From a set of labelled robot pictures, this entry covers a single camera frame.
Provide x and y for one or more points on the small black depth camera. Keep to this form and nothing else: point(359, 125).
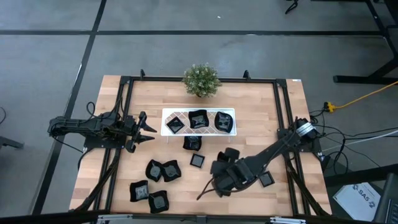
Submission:
point(201, 219)

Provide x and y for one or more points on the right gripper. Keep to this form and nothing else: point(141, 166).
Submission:
point(234, 175)

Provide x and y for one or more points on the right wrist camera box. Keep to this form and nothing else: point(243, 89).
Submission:
point(218, 168)

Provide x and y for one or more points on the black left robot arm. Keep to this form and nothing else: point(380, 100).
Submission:
point(77, 126)

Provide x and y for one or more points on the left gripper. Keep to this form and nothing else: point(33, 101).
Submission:
point(130, 129)

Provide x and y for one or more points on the black horizontal frame beam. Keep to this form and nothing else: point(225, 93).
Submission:
point(62, 217)

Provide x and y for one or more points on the artificial green potted plant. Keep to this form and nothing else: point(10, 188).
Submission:
point(201, 80)

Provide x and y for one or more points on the black desk leg frame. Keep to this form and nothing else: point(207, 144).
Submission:
point(357, 79)

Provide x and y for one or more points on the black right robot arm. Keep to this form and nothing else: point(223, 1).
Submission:
point(273, 151)

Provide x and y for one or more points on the small square black plate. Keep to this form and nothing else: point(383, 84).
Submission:
point(197, 160)
point(267, 180)
point(175, 124)

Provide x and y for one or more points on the silver metal bracket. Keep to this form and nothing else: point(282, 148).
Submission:
point(113, 217)
point(287, 220)

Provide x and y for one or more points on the black aluminium table frame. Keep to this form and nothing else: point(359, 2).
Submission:
point(149, 79)

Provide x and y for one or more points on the white printed paper sheet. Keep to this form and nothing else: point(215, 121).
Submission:
point(357, 202)

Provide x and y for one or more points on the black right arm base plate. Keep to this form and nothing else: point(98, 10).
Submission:
point(314, 147)

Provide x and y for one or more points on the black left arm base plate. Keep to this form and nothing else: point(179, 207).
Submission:
point(93, 143)

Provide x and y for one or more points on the dark grey laptop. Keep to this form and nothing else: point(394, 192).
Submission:
point(388, 202)

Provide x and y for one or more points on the black chair leg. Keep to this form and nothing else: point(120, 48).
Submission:
point(9, 142)

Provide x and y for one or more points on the dark grey desk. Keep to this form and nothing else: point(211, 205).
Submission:
point(342, 182)

